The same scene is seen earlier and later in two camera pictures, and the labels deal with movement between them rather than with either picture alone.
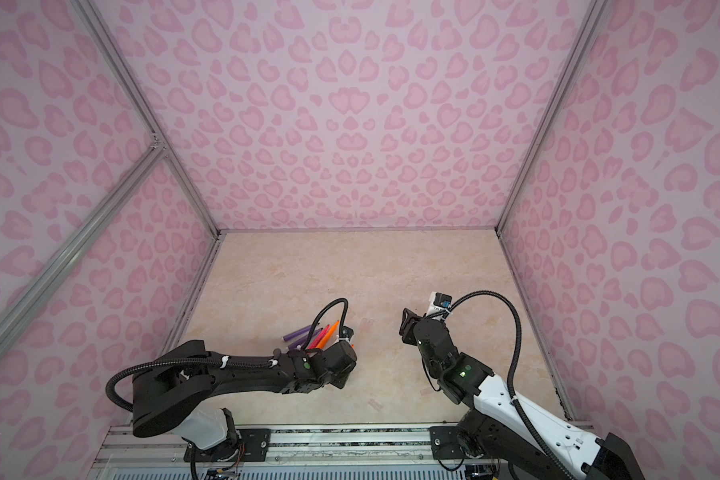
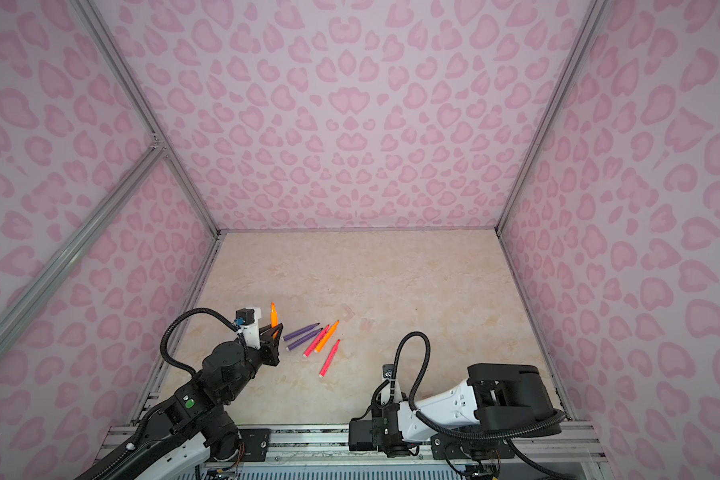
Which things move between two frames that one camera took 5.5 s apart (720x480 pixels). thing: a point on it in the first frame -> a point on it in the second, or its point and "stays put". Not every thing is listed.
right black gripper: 407,330 -> 375,410
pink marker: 316,340 stays put
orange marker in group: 326,337 stays put
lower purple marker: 303,340 stays put
